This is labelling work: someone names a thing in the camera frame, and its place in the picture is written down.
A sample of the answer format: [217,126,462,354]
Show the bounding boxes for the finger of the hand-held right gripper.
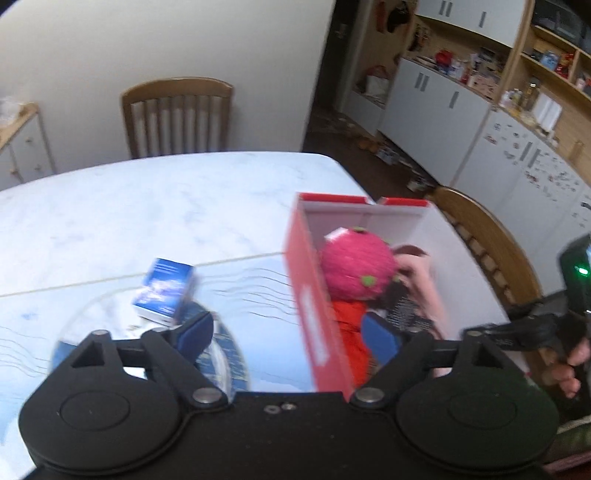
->
[462,313,571,354]

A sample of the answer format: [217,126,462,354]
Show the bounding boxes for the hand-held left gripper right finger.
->
[349,312,525,409]

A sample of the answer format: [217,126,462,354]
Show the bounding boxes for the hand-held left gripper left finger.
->
[69,311,230,411]

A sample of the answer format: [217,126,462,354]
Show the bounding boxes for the small blue carton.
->
[131,257,198,325]

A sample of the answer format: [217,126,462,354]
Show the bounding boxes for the pink plush fruit toy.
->
[320,226,400,306]

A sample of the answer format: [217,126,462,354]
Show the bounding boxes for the red and white cardboard box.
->
[283,192,514,394]

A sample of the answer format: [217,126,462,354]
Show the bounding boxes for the person's right hand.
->
[538,333,591,400]

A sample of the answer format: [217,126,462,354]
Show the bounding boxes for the red knotted cloth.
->
[331,300,374,387]

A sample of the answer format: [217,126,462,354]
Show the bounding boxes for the black printed packet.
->
[385,281,438,334]

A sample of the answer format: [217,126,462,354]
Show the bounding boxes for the printed table mat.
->
[0,251,319,462]

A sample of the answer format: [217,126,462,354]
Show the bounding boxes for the pink doll figure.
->
[392,244,452,380]

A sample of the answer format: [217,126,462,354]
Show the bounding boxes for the curved-back wooden chair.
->
[428,186,544,320]

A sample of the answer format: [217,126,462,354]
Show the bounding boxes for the white sticker-covered cabinet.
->
[450,108,591,297]

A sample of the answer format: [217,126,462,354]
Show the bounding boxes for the wooden shelf unit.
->
[500,0,591,158]

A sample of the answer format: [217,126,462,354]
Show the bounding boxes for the white two-door cabinet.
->
[378,58,493,186]

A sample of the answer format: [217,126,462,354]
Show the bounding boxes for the straight-backed wooden chair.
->
[121,78,235,161]

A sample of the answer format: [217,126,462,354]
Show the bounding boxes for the small white wood-topped cabinet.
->
[0,102,57,191]

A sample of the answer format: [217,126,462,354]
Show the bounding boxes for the white and red bag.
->
[355,65,391,99]

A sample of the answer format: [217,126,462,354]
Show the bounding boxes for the white wall cabinet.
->
[414,0,530,50]

